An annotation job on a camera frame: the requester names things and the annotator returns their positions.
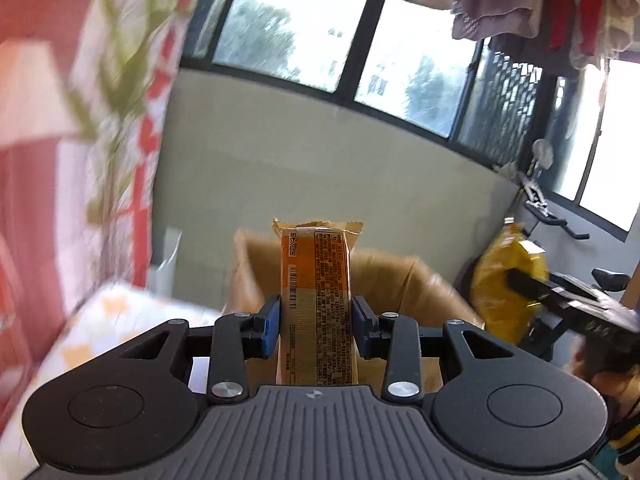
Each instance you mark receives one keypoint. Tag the red hanging garment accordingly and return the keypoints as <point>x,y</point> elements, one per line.
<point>562,5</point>

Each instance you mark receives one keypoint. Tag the checked tablecloth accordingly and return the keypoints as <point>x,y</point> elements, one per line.
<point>125,315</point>

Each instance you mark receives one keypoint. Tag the black exercise bike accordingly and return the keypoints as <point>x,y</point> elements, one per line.
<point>542,206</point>

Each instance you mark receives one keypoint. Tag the cream hanging towel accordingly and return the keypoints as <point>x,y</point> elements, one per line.
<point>615,15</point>

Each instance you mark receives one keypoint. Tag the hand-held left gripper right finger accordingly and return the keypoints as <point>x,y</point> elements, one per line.
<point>361,326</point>

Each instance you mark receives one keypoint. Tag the brown cardboard box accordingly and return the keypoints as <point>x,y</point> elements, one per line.
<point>400,280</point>

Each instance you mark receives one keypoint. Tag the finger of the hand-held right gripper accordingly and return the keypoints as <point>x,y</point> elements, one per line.
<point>530,284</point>

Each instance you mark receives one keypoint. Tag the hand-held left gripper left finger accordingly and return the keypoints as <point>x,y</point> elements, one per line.
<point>270,325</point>

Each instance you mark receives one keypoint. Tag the red printed plant backdrop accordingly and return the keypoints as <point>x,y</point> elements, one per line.
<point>60,125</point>

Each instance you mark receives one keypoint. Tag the mauve hanging garment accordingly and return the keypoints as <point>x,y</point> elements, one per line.
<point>492,5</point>

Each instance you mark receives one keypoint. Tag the black window grille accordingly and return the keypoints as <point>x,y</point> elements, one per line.
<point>500,100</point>

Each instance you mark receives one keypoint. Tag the person's right hand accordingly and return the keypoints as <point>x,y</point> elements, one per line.
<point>597,382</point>

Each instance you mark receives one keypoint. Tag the yellow snack bag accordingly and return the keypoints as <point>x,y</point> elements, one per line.
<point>495,280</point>

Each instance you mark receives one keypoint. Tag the orange snack packet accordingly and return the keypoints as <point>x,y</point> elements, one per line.
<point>320,285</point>

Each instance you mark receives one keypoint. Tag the black framed window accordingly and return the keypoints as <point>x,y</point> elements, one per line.
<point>320,25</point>

